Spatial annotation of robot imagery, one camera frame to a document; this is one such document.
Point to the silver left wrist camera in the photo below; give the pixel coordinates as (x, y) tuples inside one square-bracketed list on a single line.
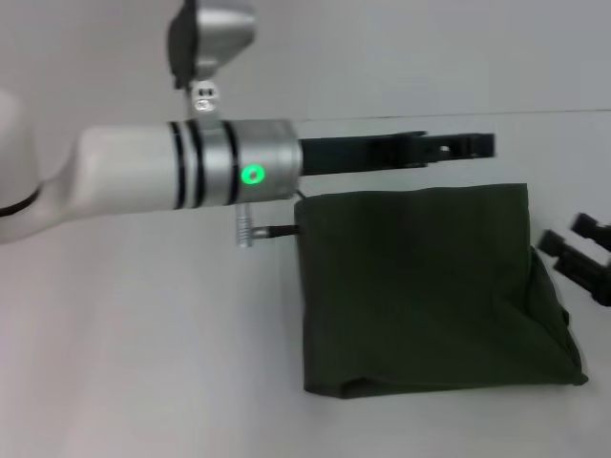
[(205, 43)]

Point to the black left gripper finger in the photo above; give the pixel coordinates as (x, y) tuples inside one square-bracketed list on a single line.
[(458, 143), (429, 160)]

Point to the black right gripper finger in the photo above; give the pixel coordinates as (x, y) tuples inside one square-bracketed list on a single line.
[(592, 229), (573, 264)]

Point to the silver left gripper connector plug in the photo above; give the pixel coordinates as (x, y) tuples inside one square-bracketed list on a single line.
[(243, 226)]

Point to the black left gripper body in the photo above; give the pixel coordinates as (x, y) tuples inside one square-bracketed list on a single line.
[(353, 150)]

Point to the dark green FREE t-shirt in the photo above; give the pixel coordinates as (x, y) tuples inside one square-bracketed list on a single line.
[(429, 286)]

